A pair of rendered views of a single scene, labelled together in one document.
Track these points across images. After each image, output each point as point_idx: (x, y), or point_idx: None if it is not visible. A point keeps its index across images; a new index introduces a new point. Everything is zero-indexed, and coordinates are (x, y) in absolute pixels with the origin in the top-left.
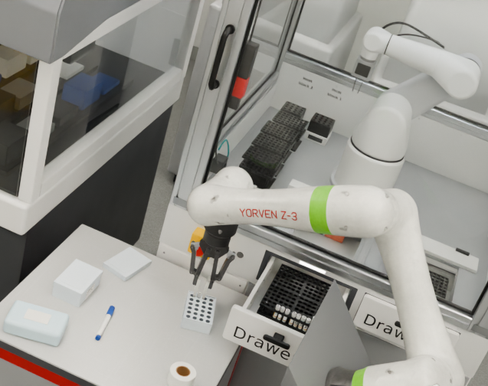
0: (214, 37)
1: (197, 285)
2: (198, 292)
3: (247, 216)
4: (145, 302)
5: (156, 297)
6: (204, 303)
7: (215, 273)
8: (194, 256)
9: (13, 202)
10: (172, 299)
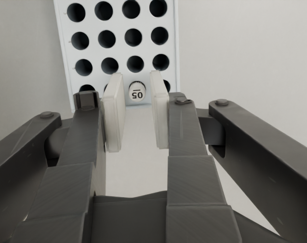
0: None
1: (160, 83)
2: (144, 93)
3: None
4: None
5: (270, 62)
6: (110, 72)
7: (70, 127)
8: (288, 156)
9: None
10: (217, 79)
